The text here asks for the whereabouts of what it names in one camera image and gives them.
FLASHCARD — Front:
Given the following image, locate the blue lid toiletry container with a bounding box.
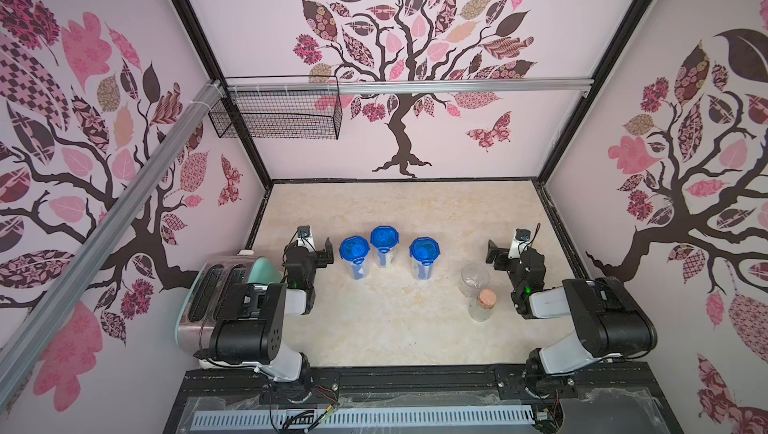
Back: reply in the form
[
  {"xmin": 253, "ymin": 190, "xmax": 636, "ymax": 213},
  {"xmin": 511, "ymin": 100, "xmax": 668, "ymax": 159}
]
[
  {"xmin": 370, "ymin": 225, "xmax": 399, "ymax": 268},
  {"xmin": 409, "ymin": 237, "xmax": 440, "ymax": 280},
  {"xmin": 339, "ymin": 235, "xmax": 370, "ymax": 280}
]

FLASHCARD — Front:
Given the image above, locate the aluminium rail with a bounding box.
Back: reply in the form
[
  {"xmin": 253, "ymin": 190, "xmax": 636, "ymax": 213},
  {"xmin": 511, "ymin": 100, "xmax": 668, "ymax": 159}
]
[
  {"xmin": 1, "ymin": 80, "xmax": 226, "ymax": 407},
  {"xmin": 226, "ymin": 76, "xmax": 593, "ymax": 96}
]

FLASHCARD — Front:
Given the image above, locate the left aluminium rail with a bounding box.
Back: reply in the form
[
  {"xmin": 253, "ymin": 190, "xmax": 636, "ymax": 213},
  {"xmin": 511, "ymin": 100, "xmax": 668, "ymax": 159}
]
[{"xmin": 1, "ymin": 80, "xmax": 226, "ymax": 407}]

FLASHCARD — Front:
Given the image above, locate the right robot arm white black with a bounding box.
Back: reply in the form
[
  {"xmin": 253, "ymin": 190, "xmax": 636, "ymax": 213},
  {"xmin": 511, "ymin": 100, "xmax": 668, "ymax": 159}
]
[{"xmin": 485, "ymin": 241, "xmax": 658, "ymax": 399}]

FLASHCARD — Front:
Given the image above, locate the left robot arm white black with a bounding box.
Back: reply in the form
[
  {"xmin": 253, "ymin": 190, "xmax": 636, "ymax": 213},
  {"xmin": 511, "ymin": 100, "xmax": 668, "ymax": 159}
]
[{"xmin": 175, "ymin": 239, "xmax": 334, "ymax": 400}]

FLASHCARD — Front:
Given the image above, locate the black wire basket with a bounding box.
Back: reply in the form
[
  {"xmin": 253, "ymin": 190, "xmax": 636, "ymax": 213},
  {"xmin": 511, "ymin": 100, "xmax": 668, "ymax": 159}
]
[{"xmin": 209, "ymin": 74, "xmax": 343, "ymax": 140}]

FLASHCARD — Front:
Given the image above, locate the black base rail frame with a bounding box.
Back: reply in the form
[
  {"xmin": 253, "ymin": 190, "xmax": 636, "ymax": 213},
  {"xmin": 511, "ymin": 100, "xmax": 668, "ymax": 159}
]
[{"xmin": 165, "ymin": 362, "xmax": 681, "ymax": 433}]

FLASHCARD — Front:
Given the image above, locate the back aluminium rail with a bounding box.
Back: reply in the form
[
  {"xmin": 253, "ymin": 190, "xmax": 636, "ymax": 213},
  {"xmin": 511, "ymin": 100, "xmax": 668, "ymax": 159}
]
[{"xmin": 226, "ymin": 76, "xmax": 593, "ymax": 96}]

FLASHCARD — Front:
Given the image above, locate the small corked glass jar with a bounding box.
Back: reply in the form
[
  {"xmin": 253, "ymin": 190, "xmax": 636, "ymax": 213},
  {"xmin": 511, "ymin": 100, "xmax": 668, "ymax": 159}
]
[{"xmin": 468, "ymin": 288, "xmax": 498, "ymax": 322}]

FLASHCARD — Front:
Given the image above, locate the clear drinking glass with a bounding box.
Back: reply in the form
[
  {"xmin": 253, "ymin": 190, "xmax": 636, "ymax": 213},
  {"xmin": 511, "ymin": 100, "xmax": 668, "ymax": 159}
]
[{"xmin": 459, "ymin": 263, "xmax": 490, "ymax": 297}]

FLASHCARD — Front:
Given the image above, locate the mint green silver toaster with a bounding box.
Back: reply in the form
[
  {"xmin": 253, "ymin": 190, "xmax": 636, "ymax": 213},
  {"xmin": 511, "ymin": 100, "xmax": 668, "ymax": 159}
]
[{"xmin": 175, "ymin": 254, "xmax": 285, "ymax": 368}]

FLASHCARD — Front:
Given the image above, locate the white slotted cable duct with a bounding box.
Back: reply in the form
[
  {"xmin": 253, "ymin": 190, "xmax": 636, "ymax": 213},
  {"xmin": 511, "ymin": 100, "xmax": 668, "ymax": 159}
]
[{"xmin": 188, "ymin": 405, "xmax": 536, "ymax": 433}]

